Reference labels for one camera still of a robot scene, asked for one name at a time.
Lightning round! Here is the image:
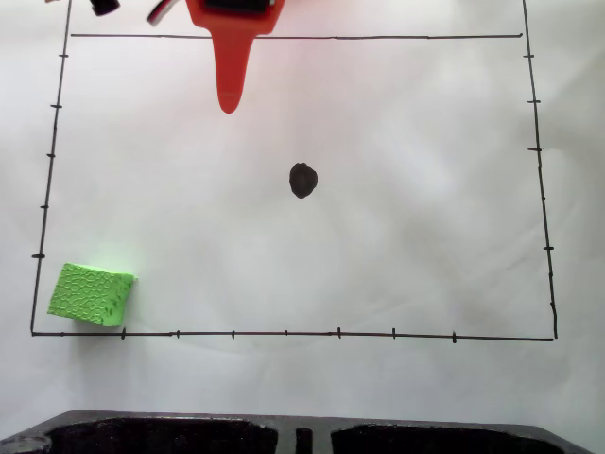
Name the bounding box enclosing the black, white and red cable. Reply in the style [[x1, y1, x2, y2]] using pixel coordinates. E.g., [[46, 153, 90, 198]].
[[145, 0, 188, 27]]

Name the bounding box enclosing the black dot mark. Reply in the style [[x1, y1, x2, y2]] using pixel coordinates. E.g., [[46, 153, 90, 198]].
[[288, 162, 319, 200]]

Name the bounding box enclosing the green textured foam block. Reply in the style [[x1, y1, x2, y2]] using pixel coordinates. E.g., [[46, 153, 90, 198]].
[[45, 262, 139, 329]]

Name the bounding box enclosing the small black cylindrical part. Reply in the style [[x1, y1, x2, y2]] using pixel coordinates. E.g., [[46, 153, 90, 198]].
[[89, 0, 122, 18]]

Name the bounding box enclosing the white paper sheet, drawn frame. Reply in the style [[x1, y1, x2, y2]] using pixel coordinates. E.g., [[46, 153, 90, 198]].
[[0, 0, 605, 442]]

